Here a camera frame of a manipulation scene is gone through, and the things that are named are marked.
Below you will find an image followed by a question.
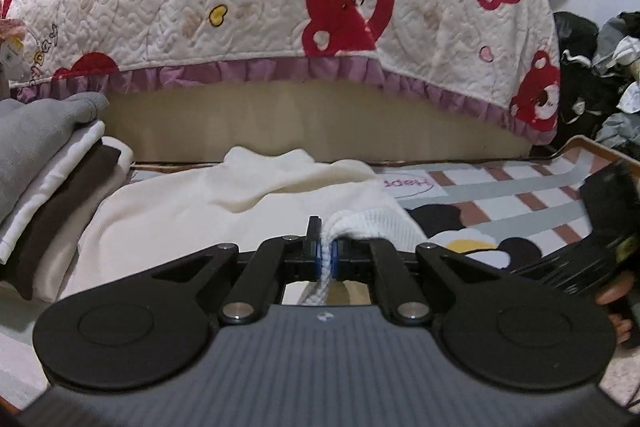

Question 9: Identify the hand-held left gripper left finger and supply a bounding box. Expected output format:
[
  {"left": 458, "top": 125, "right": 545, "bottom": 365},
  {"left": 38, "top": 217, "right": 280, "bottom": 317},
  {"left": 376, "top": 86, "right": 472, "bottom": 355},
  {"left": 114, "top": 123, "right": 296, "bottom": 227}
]
[{"left": 150, "top": 216, "right": 321, "bottom": 325}]

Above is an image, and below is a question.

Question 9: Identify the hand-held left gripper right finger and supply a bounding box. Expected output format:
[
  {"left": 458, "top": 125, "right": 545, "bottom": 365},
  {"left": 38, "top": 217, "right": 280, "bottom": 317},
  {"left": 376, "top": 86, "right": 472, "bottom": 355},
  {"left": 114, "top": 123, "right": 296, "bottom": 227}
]
[{"left": 330, "top": 237, "right": 506, "bottom": 326}]

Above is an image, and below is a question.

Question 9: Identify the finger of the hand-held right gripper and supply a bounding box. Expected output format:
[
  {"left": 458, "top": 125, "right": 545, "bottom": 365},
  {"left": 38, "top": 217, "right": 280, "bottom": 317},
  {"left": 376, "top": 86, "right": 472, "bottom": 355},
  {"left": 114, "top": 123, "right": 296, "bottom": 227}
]
[{"left": 510, "top": 252, "right": 603, "bottom": 300}]

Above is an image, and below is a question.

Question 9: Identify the white cardigan green trim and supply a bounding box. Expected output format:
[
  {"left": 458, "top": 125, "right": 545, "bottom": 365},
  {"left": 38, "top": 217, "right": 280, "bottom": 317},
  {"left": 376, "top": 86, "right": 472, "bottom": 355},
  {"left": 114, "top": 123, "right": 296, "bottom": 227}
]
[{"left": 60, "top": 146, "right": 429, "bottom": 308}]

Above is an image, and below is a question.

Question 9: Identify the dark clothes pile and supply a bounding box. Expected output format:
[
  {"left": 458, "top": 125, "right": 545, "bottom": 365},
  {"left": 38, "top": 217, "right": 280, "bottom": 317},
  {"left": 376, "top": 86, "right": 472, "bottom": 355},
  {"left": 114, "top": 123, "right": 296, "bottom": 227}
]
[{"left": 552, "top": 9, "right": 640, "bottom": 152}]

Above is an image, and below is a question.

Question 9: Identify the person's right hand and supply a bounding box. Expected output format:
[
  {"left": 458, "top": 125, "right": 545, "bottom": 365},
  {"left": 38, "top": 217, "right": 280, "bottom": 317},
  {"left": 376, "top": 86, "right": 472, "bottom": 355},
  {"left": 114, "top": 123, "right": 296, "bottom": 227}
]
[{"left": 595, "top": 271, "right": 640, "bottom": 349}]

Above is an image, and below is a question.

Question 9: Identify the checked rug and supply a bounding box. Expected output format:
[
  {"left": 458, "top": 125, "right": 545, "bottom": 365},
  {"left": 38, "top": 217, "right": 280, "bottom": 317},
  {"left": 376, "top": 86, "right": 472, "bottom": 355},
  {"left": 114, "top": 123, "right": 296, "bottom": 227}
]
[{"left": 0, "top": 157, "right": 640, "bottom": 408}]

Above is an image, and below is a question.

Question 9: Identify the beige bed base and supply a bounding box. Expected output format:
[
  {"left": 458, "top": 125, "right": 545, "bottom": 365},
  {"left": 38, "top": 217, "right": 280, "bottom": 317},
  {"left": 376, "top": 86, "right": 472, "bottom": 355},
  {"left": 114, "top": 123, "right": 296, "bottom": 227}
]
[{"left": 107, "top": 69, "right": 531, "bottom": 166}]

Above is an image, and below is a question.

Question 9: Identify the dark brown folded garment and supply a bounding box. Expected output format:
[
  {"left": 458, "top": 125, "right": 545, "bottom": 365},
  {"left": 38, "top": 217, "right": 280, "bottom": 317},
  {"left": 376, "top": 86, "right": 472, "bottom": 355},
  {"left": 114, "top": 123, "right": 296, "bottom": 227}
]
[{"left": 0, "top": 146, "right": 124, "bottom": 303}]

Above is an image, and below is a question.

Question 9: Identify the white folded garment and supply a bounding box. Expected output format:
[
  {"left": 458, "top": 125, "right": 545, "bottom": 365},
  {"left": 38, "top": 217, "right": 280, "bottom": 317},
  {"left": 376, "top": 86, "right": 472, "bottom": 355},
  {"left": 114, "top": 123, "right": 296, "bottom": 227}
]
[{"left": 0, "top": 121, "right": 106, "bottom": 266}]

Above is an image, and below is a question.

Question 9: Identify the grey folded sweater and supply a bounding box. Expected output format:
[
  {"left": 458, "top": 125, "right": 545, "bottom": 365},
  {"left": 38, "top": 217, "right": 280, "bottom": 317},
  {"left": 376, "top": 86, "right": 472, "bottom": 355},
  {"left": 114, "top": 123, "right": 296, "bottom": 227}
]
[{"left": 0, "top": 92, "right": 111, "bottom": 228}]

